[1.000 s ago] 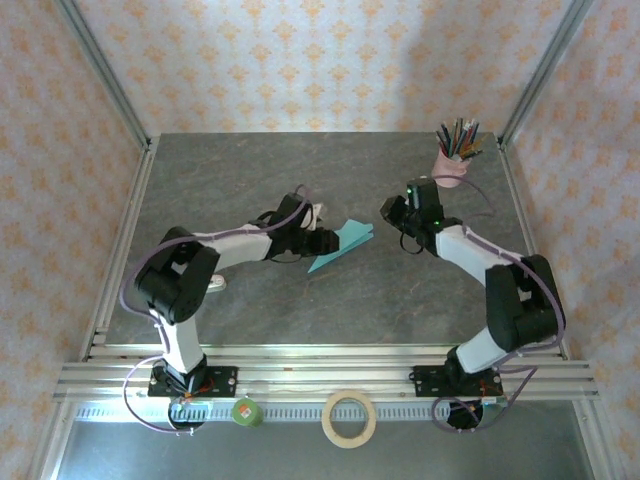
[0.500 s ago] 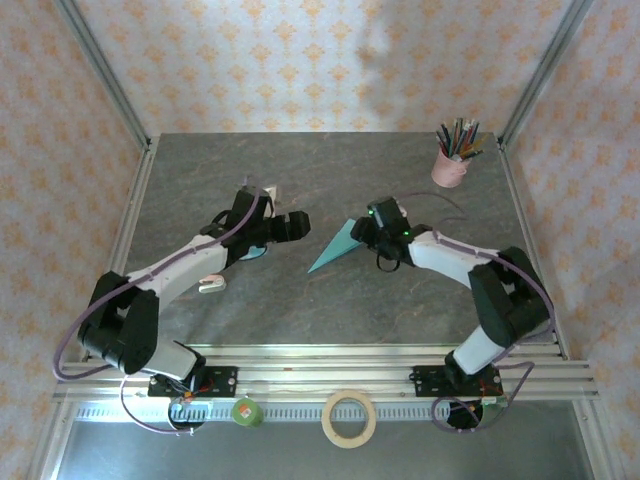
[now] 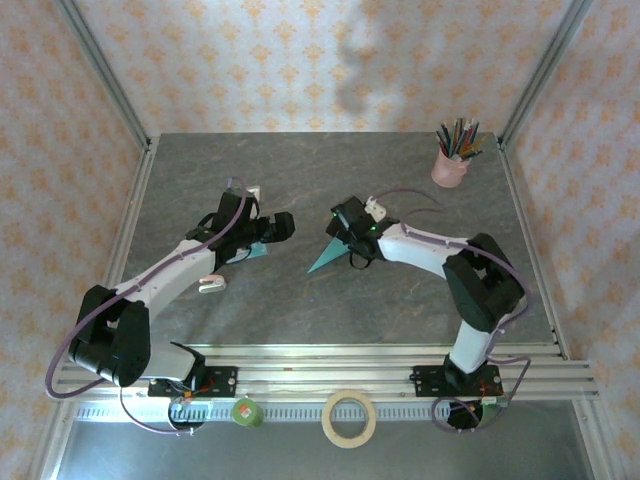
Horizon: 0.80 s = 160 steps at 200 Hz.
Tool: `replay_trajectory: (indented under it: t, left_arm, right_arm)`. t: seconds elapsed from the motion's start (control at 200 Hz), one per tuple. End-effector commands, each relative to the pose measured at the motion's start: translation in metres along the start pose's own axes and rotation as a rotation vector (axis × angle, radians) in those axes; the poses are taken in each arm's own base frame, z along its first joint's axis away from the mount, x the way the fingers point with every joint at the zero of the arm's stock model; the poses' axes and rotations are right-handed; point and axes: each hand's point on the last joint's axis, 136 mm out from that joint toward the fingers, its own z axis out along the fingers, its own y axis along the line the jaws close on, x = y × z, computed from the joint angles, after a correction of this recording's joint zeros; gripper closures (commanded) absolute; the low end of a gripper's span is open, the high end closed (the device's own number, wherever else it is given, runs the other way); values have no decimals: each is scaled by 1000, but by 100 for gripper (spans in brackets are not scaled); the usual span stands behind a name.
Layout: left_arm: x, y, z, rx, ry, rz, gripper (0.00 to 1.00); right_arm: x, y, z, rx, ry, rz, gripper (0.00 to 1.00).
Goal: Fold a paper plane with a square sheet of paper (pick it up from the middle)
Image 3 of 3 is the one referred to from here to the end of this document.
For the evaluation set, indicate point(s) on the light blue paper sheet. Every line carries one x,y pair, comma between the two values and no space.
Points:
327,257

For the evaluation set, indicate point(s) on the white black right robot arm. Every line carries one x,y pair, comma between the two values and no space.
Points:
470,345

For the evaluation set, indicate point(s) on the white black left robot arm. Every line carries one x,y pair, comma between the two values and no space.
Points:
165,275

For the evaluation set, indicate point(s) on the blue patterned paper card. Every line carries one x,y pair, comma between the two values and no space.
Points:
259,251

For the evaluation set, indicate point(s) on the small white pink stapler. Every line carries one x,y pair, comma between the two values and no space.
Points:
212,285

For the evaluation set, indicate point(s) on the pink pencil cup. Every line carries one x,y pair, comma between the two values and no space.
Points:
447,172

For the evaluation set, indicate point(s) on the colored pencil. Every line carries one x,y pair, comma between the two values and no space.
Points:
456,135
448,137
472,136
442,141
465,135

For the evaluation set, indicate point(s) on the green tape roll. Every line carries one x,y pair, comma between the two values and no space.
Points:
247,417

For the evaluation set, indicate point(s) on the beige masking tape roll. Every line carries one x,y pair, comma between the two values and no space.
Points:
325,419

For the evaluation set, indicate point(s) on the green circuit board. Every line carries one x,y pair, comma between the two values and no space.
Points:
496,409

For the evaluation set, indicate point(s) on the aluminium table side rail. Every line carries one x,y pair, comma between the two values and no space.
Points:
532,250
126,225

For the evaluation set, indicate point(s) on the aluminium mounting rail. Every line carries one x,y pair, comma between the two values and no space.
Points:
325,372

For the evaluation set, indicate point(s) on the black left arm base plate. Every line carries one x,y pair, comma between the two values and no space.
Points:
225,380

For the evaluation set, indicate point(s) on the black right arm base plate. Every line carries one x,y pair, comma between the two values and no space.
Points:
425,382

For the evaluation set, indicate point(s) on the aluminium corner post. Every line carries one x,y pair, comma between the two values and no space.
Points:
542,75
109,75

